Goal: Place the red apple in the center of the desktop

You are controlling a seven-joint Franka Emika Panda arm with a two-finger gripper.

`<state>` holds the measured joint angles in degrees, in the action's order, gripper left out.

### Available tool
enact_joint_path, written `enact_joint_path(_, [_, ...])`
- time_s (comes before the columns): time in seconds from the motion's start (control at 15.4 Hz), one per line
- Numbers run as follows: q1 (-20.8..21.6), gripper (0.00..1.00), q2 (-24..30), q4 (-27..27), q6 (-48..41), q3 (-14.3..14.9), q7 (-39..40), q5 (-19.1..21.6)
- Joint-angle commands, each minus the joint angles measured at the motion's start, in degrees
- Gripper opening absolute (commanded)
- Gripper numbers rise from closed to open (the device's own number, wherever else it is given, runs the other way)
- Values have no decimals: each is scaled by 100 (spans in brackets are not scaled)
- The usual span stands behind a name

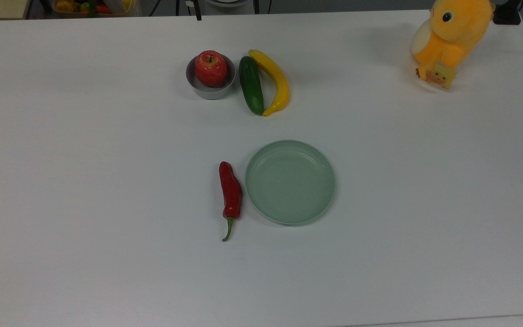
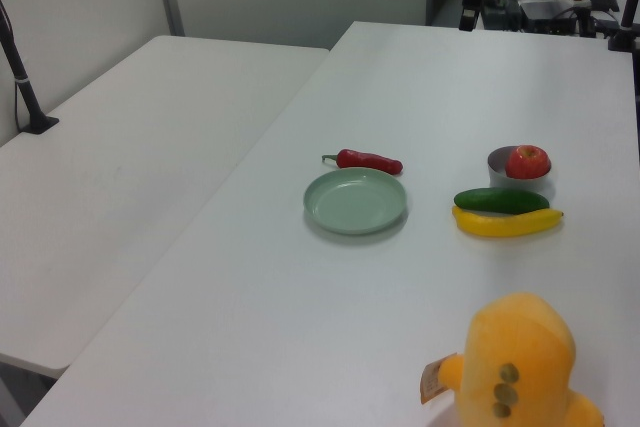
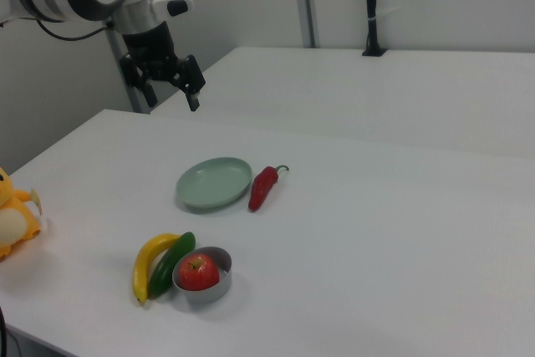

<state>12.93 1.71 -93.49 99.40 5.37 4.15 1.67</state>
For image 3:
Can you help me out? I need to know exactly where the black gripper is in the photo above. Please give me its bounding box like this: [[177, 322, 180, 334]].
[[120, 22, 207, 113]]

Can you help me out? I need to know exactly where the red apple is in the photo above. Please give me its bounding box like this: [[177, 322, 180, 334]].
[[178, 252, 221, 292]]

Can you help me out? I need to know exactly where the pale green plate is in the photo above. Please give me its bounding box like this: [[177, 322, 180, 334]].
[[175, 156, 253, 213]]

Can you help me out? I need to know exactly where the red chili pepper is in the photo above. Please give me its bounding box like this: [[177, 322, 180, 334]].
[[247, 164, 291, 212]]

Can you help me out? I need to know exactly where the yellow banana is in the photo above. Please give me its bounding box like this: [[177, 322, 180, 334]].
[[132, 232, 181, 307]]

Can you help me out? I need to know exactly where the green cucumber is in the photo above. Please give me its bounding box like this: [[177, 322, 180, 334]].
[[148, 231, 196, 300]]

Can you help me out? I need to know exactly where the orange plush toy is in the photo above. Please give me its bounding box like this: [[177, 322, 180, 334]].
[[0, 166, 46, 264]]

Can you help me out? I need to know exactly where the grey metal bowl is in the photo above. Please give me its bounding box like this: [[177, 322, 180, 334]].
[[171, 246, 232, 304]]

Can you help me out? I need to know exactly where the slanted aluminium frame post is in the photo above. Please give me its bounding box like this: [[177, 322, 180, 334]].
[[105, 26, 150, 115]]

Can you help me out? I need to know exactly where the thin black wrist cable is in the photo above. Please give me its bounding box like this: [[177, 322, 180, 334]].
[[36, 18, 116, 41]]

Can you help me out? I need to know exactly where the thin black floor cable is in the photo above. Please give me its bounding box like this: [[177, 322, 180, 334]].
[[3, 322, 23, 357]]

